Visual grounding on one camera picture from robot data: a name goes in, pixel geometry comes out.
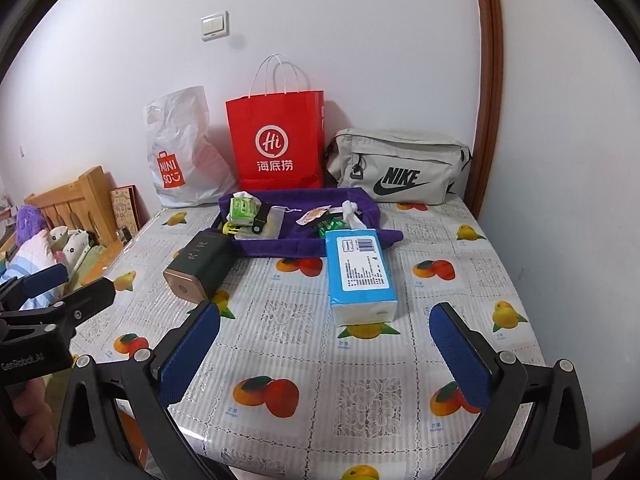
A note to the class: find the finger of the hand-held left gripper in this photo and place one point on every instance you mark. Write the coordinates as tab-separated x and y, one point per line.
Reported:
45	277
92	292

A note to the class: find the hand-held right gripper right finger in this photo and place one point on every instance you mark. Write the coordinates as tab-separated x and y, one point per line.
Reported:
460	355

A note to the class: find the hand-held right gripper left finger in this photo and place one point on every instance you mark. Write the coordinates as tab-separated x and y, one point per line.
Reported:
190	355

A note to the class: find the purple fabric tray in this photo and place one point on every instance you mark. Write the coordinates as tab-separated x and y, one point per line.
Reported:
295	245

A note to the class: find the light green tissue packet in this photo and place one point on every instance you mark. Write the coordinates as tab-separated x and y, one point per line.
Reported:
244	210

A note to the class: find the green wipes packet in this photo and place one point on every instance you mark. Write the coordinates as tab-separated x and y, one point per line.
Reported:
330	225

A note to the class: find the knotted white sock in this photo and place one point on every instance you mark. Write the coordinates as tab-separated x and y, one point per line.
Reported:
350	207

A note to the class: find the orange white packet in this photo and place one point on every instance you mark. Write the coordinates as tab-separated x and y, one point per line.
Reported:
314	216

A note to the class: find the person's left hand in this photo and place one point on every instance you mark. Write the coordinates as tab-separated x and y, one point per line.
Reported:
32	410

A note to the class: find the blue striped pillow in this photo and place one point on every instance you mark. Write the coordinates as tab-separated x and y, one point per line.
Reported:
30	255

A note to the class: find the white spotted plush toy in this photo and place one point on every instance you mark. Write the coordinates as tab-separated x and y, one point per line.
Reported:
70	245

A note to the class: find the purple plush toy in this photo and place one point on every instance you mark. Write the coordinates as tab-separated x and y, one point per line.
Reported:
29	222

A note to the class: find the dark green box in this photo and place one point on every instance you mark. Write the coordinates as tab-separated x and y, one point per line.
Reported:
200	260

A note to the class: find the wooden headboard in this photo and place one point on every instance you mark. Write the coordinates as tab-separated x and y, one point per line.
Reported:
85	190

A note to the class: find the blue tissue pack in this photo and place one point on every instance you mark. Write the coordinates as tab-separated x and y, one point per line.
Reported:
360	270

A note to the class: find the white plastic shopping bag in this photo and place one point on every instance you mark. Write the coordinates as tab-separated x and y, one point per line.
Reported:
175	130

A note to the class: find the beige waist bag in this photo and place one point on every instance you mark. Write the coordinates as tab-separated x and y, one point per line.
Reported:
400	152

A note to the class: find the red paper bag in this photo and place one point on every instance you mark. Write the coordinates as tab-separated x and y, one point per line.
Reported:
275	120

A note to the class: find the patterned picture frame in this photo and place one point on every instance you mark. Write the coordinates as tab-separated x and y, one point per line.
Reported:
125	210

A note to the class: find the brown wooden door frame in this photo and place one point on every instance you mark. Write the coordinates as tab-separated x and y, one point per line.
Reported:
492	85

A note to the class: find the white light switch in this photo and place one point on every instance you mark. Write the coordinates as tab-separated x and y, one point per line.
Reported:
215	25

